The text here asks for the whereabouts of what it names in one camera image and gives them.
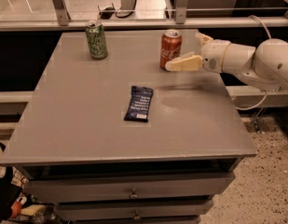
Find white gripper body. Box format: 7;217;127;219
200;39;231;74

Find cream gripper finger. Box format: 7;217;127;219
196;33;213;49
165;52;203;72

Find red coke can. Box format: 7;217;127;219
160;29;183;69

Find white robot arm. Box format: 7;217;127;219
165;33;288;91

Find green soda can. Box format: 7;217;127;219
85;20;108;60

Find blue snack bar packet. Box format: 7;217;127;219
124;86;154;122

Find black object behind railing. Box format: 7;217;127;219
99;6;116;20

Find grey drawer cabinet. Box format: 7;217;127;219
1;31;256;224

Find top grey drawer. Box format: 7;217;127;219
24;172;235;203

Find grey drawer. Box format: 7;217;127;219
24;172;235;203
56;200;213;221

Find penguin plush toy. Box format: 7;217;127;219
0;140;48;224

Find metal railing frame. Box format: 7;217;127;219
0;0;288;31

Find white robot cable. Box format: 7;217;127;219
235;14;275;112

